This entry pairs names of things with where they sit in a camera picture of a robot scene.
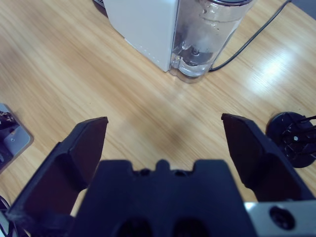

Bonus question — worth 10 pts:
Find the dark camera post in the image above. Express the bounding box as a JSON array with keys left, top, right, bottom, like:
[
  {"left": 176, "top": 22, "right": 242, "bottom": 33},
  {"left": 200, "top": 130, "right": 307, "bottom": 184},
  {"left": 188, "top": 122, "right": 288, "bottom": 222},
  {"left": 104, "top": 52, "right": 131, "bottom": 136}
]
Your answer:
[{"left": 0, "top": 111, "right": 20, "bottom": 170}]

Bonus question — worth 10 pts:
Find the black machine power cable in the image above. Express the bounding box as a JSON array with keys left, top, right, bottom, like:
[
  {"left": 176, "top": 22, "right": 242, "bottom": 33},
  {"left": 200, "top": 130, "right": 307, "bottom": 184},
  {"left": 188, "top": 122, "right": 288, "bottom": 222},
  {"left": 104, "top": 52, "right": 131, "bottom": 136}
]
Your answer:
[{"left": 208, "top": 0, "right": 291, "bottom": 72}]

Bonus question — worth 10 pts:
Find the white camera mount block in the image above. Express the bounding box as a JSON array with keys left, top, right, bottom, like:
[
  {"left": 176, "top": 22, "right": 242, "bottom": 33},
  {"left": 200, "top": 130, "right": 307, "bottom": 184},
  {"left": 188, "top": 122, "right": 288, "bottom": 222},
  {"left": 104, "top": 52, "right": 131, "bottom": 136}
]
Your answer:
[{"left": 0, "top": 103, "right": 35, "bottom": 175}]

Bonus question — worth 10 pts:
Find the clear water tank grey lid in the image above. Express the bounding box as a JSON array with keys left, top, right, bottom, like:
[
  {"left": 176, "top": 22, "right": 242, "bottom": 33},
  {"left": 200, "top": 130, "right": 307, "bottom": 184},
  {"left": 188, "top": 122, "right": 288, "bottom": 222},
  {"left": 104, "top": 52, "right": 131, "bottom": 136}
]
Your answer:
[{"left": 169, "top": 0, "right": 254, "bottom": 84}]

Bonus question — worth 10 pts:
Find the black capsule holder with rods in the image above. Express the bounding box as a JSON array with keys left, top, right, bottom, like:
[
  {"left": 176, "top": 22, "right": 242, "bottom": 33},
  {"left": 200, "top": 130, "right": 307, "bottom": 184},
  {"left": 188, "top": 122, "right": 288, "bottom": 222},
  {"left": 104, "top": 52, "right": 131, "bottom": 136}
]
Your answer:
[{"left": 267, "top": 111, "right": 316, "bottom": 169}]

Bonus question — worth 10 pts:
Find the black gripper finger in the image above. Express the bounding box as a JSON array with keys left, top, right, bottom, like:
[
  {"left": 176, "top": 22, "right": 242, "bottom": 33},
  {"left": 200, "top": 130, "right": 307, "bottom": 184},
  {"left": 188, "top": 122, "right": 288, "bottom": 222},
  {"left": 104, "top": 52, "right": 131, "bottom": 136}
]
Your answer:
[
  {"left": 5, "top": 116, "right": 109, "bottom": 237},
  {"left": 221, "top": 113, "right": 316, "bottom": 204}
]

